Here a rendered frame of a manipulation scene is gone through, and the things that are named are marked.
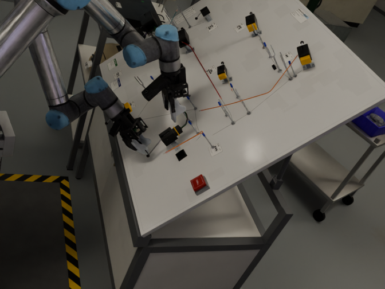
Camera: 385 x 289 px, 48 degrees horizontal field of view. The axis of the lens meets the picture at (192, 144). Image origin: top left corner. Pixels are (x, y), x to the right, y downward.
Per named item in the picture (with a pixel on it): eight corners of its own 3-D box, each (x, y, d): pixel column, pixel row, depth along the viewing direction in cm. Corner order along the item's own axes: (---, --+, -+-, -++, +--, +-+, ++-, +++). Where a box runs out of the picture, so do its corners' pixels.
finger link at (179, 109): (189, 121, 163) (184, 97, 160) (174, 125, 162) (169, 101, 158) (186, 118, 166) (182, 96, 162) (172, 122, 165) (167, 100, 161)
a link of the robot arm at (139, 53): (117, 55, 148) (145, 45, 153) (134, 74, 143) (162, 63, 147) (115, 36, 142) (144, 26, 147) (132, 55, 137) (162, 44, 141)
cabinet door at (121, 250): (114, 295, 190) (139, 238, 168) (98, 200, 229) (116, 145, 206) (120, 294, 192) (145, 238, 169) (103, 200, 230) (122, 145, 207)
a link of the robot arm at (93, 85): (87, 79, 163) (103, 71, 159) (105, 102, 168) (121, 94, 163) (78, 90, 157) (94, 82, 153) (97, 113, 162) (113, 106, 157)
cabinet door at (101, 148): (99, 200, 229) (117, 144, 207) (87, 133, 267) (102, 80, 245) (103, 200, 230) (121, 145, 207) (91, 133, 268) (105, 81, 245)
